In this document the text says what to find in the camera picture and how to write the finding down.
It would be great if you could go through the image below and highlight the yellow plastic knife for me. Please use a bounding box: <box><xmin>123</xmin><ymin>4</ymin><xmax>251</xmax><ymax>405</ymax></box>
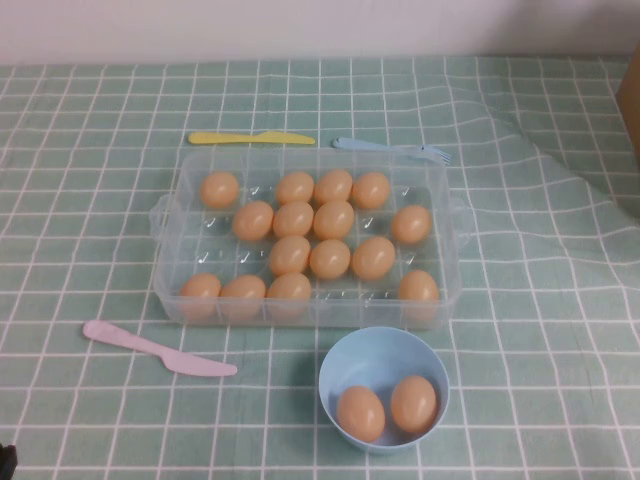
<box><xmin>188</xmin><ymin>131</ymin><xmax>317</xmax><ymax>147</ymax></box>

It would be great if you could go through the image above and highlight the light blue plastic fork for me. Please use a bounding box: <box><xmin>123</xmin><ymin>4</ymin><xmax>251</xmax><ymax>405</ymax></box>
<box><xmin>332</xmin><ymin>137</ymin><xmax>454</xmax><ymax>165</ymax></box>

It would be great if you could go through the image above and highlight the brown cardboard box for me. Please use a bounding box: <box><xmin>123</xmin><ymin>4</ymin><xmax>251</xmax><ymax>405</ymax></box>
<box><xmin>615</xmin><ymin>59</ymin><xmax>640</xmax><ymax>166</ymax></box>

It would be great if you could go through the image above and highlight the light blue plastic bowl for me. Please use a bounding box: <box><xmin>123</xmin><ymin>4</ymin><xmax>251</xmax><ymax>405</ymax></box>
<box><xmin>318</xmin><ymin>325</ymin><xmax>450</xmax><ymax>455</ymax></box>

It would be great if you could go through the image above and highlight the pink plastic knife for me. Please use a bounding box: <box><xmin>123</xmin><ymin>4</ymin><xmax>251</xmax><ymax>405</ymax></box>
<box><xmin>82</xmin><ymin>320</ymin><xmax>239</xmax><ymax>378</ymax></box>

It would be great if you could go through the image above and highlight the clear plastic egg box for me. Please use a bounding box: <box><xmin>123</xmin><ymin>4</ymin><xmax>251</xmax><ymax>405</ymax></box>
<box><xmin>149</xmin><ymin>147</ymin><xmax>474</xmax><ymax>331</ymax></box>

